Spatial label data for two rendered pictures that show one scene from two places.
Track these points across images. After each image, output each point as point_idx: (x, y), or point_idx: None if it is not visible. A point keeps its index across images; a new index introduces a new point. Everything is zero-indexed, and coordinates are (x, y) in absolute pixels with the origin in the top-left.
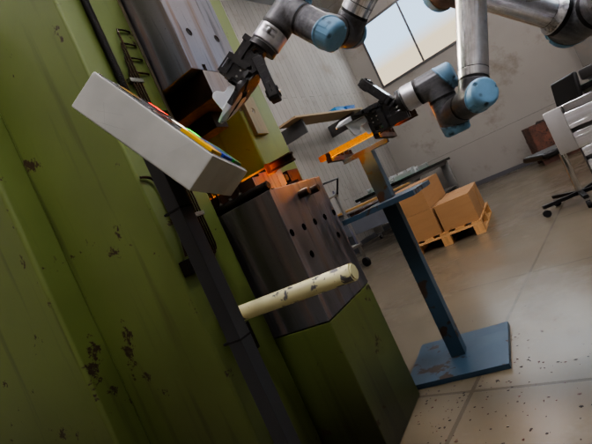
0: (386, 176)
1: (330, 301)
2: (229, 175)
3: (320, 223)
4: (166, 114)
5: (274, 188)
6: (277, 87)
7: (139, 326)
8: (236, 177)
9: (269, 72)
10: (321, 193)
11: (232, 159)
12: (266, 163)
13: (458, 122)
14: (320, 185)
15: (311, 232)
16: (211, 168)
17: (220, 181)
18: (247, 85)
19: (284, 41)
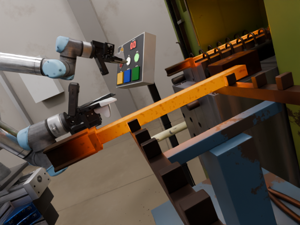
0: (235, 218)
1: (203, 163)
2: (133, 85)
3: (204, 130)
4: (133, 48)
5: (174, 86)
6: (100, 71)
7: None
8: (139, 84)
9: (97, 64)
10: (211, 112)
11: (129, 81)
12: (268, 13)
13: None
14: (212, 105)
15: (196, 127)
16: (121, 87)
17: (132, 86)
18: (106, 62)
19: (82, 56)
